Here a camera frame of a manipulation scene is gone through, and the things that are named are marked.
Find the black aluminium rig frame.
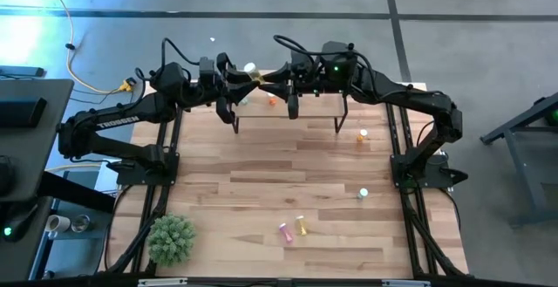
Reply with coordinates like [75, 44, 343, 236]
[102, 80, 470, 282]

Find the black desk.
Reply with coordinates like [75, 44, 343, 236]
[0, 79, 75, 203]

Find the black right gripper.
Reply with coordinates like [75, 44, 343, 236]
[261, 42, 361, 120]

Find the black box device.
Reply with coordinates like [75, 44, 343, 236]
[0, 97, 48, 129]

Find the metal cup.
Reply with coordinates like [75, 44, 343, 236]
[71, 214, 92, 234]

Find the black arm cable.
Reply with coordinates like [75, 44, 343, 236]
[272, 34, 376, 90]
[160, 37, 201, 81]

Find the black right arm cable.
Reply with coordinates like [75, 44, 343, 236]
[272, 34, 376, 90]

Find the green artificial plant ball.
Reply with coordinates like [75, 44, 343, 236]
[146, 213, 198, 268]

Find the silver metal bracket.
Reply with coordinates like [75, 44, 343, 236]
[381, 278, 432, 287]
[137, 277, 189, 287]

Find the yellow extension cable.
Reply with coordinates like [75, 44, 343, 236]
[37, 0, 132, 95]

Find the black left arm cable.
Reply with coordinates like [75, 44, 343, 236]
[160, 37, 201, 81]

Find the black device with green light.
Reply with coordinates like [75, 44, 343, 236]
[0, 202, 39, 243]

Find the grey metal table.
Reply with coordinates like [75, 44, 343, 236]
[479, 91, 558, 228]

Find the yellow cable plug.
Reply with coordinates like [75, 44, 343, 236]
[118, 77, 138, 94]

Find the white cup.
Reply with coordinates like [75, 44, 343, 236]
[45, 214, 71, 236]

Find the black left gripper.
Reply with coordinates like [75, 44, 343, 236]
[191, 53, 262, 125]

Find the pink medicine bottle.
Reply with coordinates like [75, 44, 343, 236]
[278, 222, 294, 243]

